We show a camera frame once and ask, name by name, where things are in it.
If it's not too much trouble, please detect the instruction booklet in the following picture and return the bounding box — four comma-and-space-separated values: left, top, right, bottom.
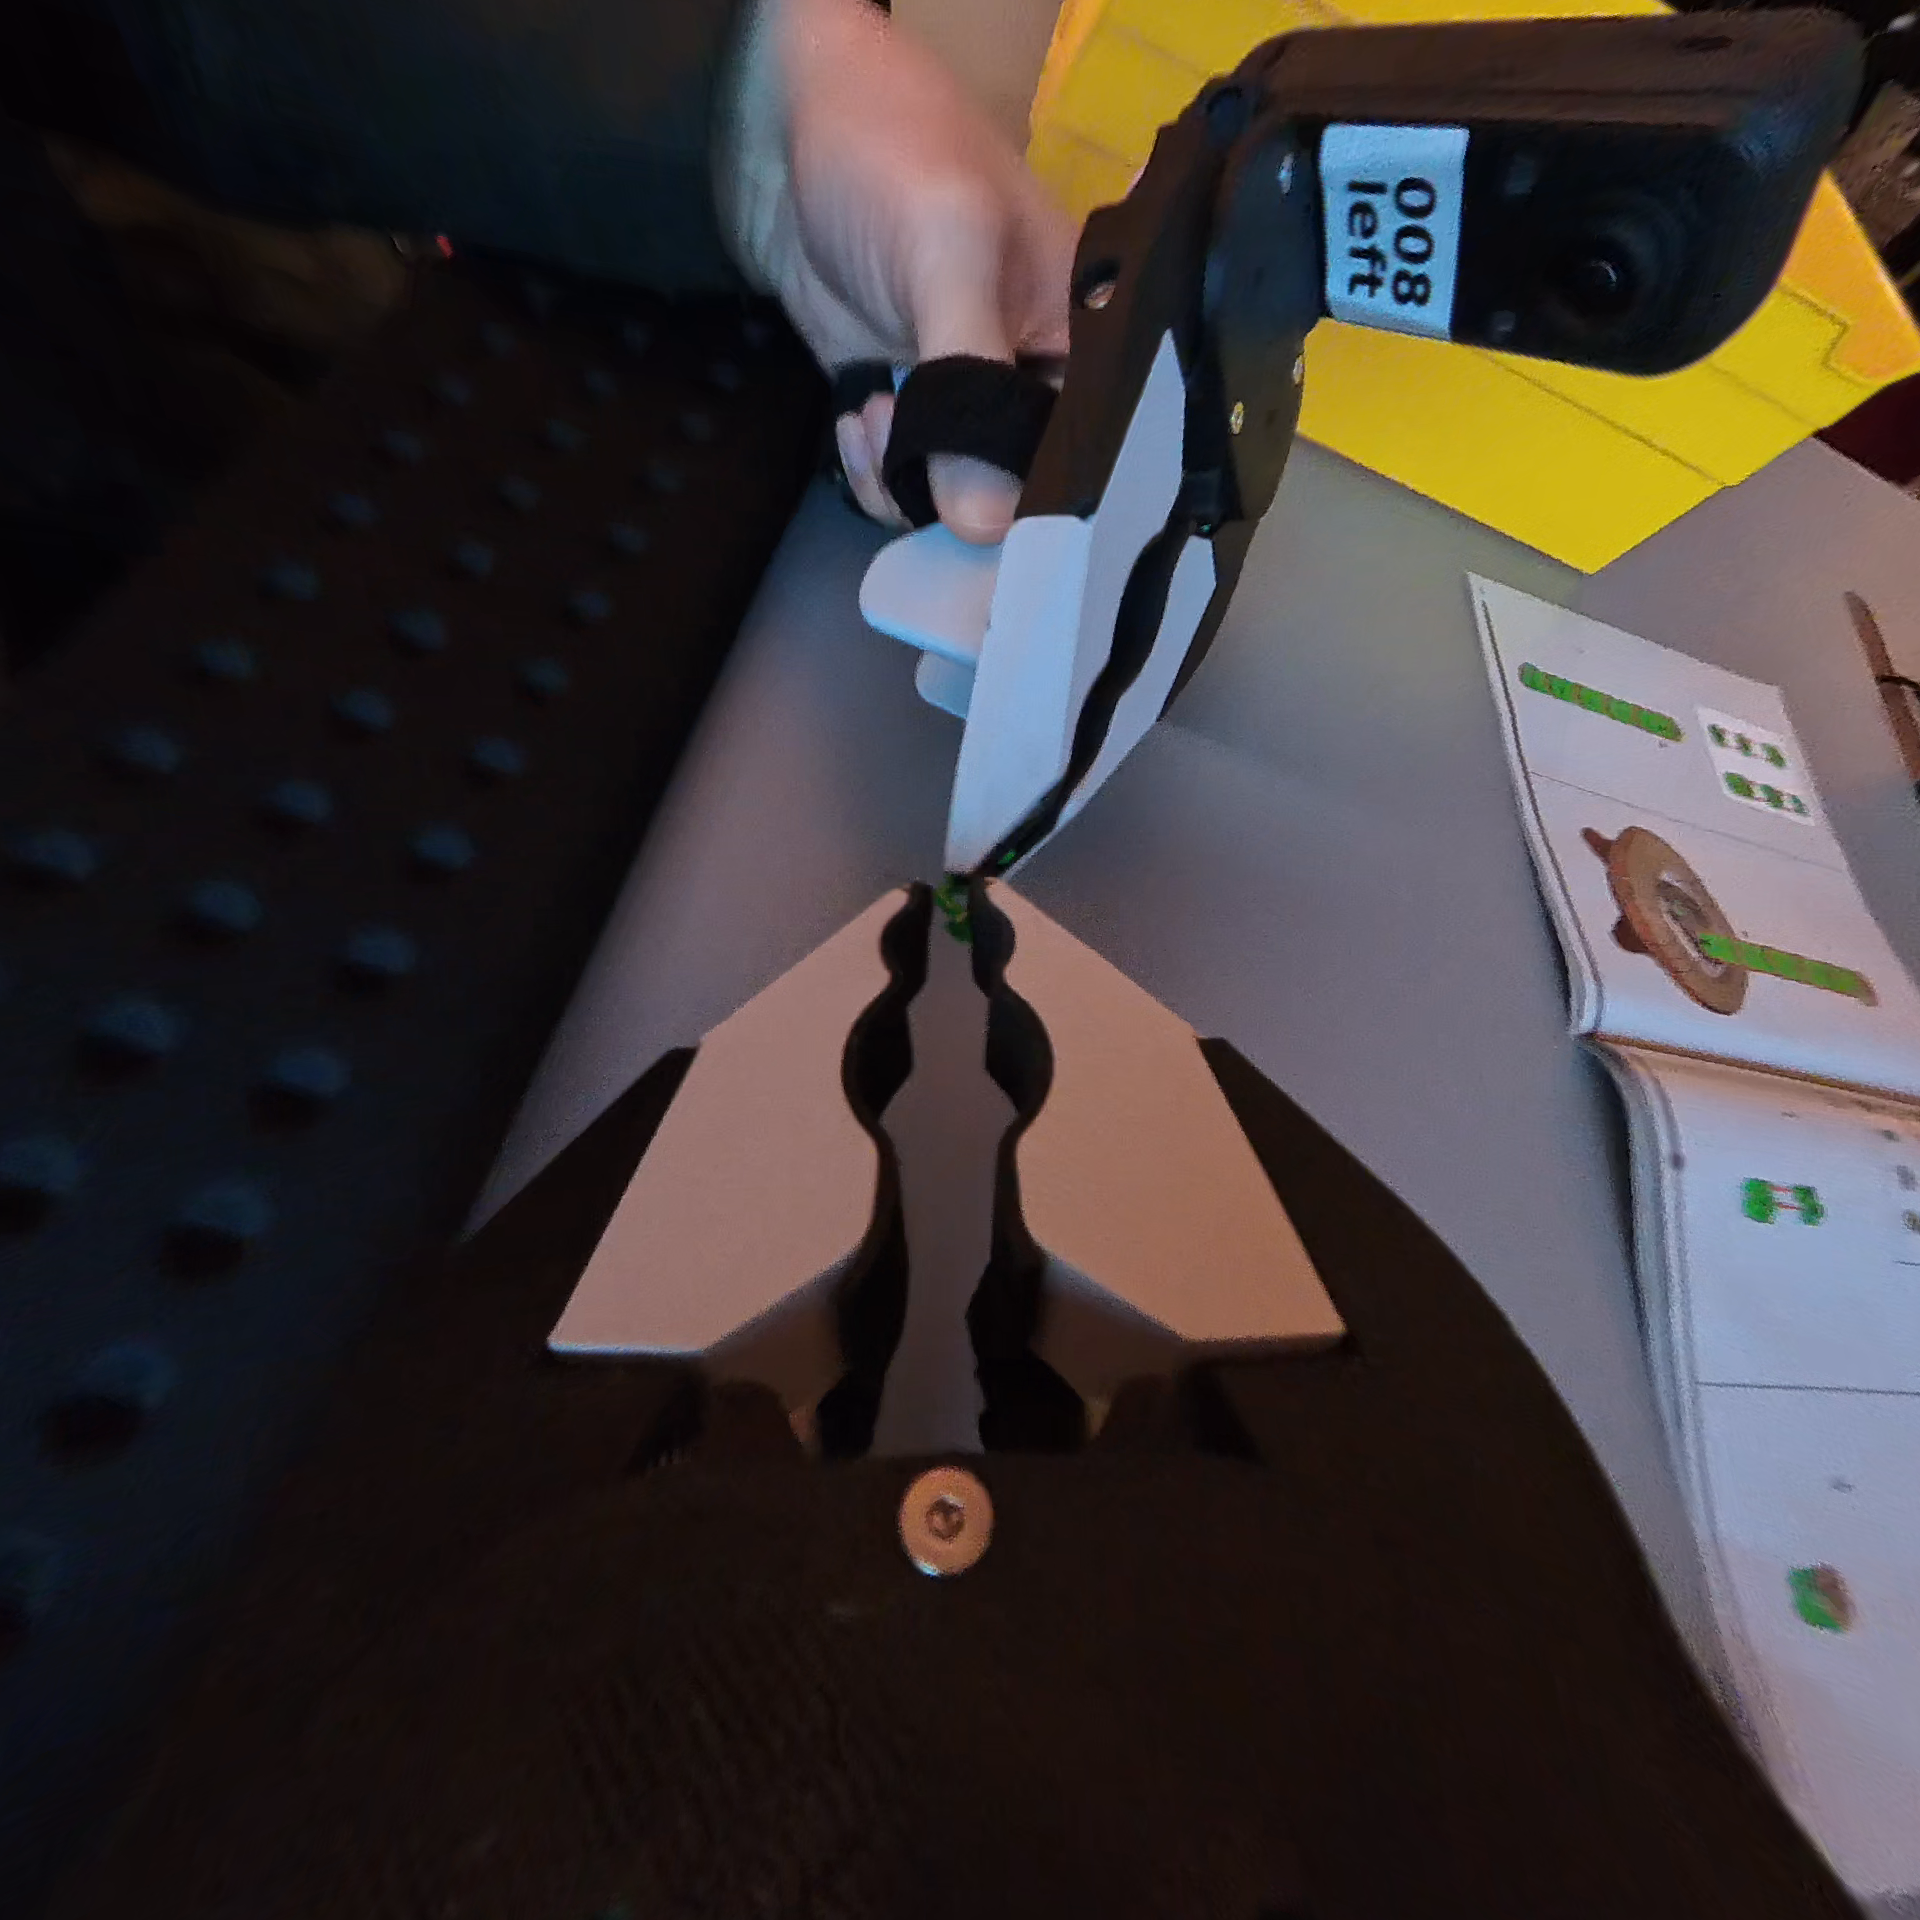
1467, 570, 1920, 1908

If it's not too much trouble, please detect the green stem segment tan ring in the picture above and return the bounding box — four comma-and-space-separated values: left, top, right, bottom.
934, 843, 1025, 946

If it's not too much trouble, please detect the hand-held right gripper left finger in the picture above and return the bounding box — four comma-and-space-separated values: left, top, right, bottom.
550, 882, 920, 1453

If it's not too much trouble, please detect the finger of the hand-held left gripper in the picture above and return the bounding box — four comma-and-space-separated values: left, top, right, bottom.
994, 531, 1219, 874
945, 332, 1190, 877

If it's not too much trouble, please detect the grey desk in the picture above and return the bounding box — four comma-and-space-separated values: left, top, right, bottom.
465, 433, 1920, 1920

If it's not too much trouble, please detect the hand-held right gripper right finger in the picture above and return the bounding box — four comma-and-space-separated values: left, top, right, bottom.
966, 874, 1350, 1453

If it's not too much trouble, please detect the person's left hand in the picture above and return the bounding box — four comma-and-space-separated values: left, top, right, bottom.
718, 0, 1080, 544

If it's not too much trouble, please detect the black perforated armrest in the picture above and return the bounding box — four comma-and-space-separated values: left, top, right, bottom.
0, 256, 829, 1920

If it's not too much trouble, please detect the yellow plastic bin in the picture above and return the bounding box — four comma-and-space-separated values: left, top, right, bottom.
1027, 0, 1920, 574

